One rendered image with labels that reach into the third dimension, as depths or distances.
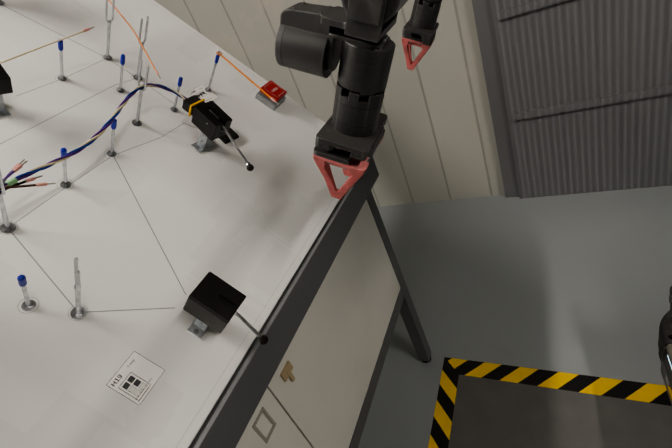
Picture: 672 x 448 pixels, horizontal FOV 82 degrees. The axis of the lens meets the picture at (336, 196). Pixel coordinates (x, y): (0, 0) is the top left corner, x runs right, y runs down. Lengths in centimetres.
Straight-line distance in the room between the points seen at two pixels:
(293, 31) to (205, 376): 47
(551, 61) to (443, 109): 50
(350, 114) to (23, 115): 57
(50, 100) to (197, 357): 52
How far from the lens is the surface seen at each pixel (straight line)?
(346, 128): 46
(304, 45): 45
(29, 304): 64
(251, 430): 74
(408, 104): 205
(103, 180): 75
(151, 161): 78
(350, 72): 43
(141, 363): 62
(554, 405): 148
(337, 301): 92
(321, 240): 78
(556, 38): 188
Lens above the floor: 129
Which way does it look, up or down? 28 degrees down
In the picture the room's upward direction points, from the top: 23 degrees counter-clockwise
